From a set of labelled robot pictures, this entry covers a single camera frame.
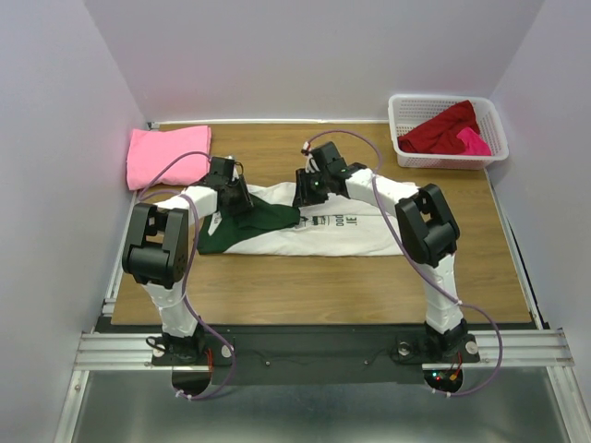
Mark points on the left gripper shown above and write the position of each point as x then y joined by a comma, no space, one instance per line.
246,202

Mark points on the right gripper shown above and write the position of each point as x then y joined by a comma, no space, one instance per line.
303,196

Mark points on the white and green t-shirt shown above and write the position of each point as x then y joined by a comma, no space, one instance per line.
340,227

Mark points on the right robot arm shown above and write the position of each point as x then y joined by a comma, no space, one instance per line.
419,219

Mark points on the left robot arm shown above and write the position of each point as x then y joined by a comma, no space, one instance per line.
158,253

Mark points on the folded pink t-shirt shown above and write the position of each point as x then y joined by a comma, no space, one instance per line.
150,152

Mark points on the white plastic basket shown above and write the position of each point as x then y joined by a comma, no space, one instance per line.
407,111

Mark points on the dark red t-shirt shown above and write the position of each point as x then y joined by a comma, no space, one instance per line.
439,135

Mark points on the magenta t-shirt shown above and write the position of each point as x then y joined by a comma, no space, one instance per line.
474,145

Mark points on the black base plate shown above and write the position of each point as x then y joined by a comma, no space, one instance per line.
314,355

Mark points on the aluminium frame rail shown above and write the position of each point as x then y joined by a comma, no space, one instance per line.
521,348

